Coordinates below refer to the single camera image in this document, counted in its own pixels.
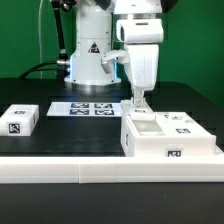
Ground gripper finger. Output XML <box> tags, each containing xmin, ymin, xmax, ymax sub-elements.
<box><xmin>133</xmin><ymin>88</ymin><xmax>144</xmax><ymax>107</ymax></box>

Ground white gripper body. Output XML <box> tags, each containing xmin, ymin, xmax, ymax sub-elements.
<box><xmin>116</xmin><ymin>19</ymin><xmax>164</xmax><ymax>91</ymax></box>

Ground white cabinet door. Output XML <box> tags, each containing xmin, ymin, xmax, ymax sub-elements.
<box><xmin>121</xmin><ymin>99</ymin><xmax>156</xmax><ymax>120</ymax></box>
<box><xmin>156</xmin><ymin>112</ymin><xmax>210</xmax><ymax>137</ymax></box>

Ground white cabinet body box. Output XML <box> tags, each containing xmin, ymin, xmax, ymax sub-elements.
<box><xmin>121</xmin><ymin>115</ymin><xmax>216</xmax><ymax>158</ymax></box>

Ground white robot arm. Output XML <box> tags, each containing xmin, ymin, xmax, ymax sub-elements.
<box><xmin>65</xmin><ymin>0</ymin><xmax>178</xmax><ymax>107</ymax></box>

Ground white cabinet top block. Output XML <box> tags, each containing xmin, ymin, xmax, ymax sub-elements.
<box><xmin>0</xmin><ymin>104</ymin><xmax>39</xmax><ymax>136</ymax></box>

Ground white base tag plate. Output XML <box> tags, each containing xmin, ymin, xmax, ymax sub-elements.
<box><xmin>47</xmin><ymin>102</ymin><xmax>130</xmax><ymax>117</ymax></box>

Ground white L-shaped fence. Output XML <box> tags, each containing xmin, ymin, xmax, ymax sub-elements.
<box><xmin>0</xmin><ymin>149</ymin><xmax>224</xmax><ymax>184</ymax></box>

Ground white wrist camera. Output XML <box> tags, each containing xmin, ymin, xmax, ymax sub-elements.
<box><xmin>101</xmin><ymin>50</ymin><xmax>129</xmax><ymax>74</ymax></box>

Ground black cable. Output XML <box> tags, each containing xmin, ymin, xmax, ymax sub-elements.
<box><xmin>18</xmin><ymin>61</ymin><xmax>62</xmax><ymax>80</ymax></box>

